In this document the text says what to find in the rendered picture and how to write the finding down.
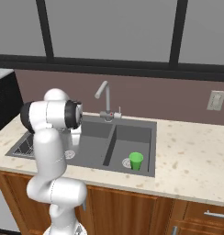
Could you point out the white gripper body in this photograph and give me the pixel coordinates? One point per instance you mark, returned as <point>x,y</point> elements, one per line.
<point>76,137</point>

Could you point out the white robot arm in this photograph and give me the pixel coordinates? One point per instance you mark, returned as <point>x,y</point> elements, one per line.
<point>49,153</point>

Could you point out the round metal sink drain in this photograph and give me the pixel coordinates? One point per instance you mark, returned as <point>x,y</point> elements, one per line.
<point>70,154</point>
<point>126,163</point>

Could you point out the dark grey double sink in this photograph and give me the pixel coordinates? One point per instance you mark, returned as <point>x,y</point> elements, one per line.
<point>95,143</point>

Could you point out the green cup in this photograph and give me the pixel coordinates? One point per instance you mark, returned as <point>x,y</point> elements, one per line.
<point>136,161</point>

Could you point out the grey metal tap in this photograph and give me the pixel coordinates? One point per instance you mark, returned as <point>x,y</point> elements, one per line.
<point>107,101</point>

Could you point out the black kitchen appliance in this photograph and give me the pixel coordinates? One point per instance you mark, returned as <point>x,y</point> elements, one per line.
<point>6,101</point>

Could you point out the wooden cupboard door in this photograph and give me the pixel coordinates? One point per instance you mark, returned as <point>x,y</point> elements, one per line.
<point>202,231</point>
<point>16,199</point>
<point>123,214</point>

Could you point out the white dishwasher front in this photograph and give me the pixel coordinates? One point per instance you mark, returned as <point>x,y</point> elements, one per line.
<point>2,208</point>

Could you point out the wooden drawer front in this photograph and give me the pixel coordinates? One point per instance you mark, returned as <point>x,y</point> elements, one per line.
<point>205,211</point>

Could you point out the black window frame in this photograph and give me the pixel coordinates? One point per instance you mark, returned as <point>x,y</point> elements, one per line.
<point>117,65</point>

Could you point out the grey wall socket plate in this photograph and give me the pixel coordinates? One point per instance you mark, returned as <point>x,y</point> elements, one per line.
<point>216,100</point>

